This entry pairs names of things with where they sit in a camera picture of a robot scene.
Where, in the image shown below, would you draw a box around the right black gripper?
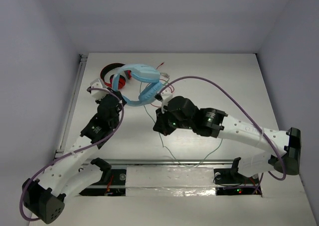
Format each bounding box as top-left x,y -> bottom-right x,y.
154,105 -> 193,136

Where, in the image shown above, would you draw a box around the green headphone cable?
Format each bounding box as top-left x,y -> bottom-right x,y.
139,71 -> 223,167

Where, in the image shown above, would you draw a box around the light blue headphones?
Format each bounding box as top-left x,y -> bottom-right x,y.
111,64 -> 163,107

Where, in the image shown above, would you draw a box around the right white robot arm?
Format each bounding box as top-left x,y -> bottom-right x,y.
153,95 -> 301,183

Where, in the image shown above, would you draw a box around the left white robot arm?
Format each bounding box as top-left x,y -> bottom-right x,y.
19,88 -> 126,224

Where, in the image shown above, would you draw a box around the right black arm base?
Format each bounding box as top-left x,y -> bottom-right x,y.
212,157 -> 262,196

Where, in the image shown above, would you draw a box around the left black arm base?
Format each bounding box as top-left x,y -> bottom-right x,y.
79,158 -> 127,197

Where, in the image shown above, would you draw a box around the red black headphones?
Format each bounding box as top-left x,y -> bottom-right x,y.
100,63 -> 132,90

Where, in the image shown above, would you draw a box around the white foam block with tape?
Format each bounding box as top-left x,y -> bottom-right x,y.
125,166 -> 216,197

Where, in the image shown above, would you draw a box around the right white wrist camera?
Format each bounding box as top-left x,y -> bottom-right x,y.
155,90 -> 173,113

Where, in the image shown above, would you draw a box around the red headphone cable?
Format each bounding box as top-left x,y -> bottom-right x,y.
156,61 -> 175,94

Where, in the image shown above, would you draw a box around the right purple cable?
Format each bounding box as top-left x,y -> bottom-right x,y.
157,76 -> 287,194

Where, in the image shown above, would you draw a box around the purple cable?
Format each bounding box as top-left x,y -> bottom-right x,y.
19,87 -> 125,222
157,76 -> 287,194

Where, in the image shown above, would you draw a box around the aluminium rail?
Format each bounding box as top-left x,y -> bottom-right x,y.
54,150 -> 250,166

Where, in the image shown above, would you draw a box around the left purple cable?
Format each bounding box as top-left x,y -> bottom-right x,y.
19,87 -> 125,222

